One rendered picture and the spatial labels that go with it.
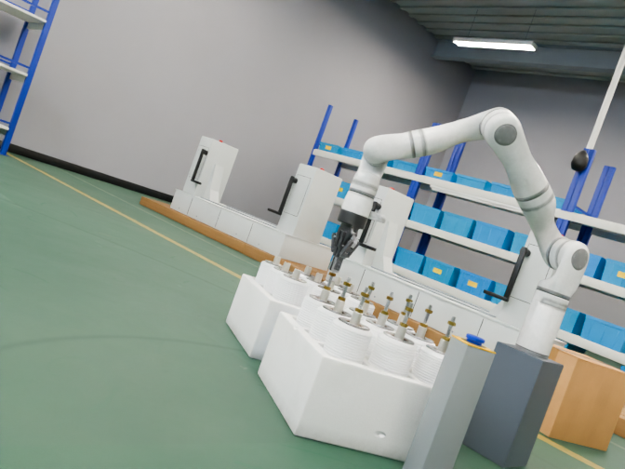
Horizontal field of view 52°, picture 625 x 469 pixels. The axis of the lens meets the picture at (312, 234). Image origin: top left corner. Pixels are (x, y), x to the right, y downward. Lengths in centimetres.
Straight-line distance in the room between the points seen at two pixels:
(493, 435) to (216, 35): 711
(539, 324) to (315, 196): 316
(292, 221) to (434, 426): 351
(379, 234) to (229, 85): 468
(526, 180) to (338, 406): 75
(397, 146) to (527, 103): 995
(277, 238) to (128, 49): 377
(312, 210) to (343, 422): 347
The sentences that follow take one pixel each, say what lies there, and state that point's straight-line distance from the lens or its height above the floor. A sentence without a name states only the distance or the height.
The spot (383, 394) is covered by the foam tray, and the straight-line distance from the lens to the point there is 144.
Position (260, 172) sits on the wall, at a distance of 901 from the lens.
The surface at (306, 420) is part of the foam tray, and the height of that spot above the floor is 4.
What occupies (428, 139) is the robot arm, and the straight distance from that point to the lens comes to 164.
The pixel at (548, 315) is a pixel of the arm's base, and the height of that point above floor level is 41.
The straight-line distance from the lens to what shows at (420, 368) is 153.
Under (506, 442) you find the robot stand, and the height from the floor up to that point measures 6.
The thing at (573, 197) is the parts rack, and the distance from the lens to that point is 646.
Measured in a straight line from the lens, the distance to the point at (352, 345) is 141.
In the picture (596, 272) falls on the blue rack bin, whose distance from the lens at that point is 631.
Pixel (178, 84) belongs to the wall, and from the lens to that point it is 812.
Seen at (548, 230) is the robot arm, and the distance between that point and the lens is 183.
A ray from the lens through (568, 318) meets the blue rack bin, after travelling 629.
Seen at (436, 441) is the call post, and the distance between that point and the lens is 138.
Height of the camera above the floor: 45
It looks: 2 degrees down
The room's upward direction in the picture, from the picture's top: 20 degrees clockwise
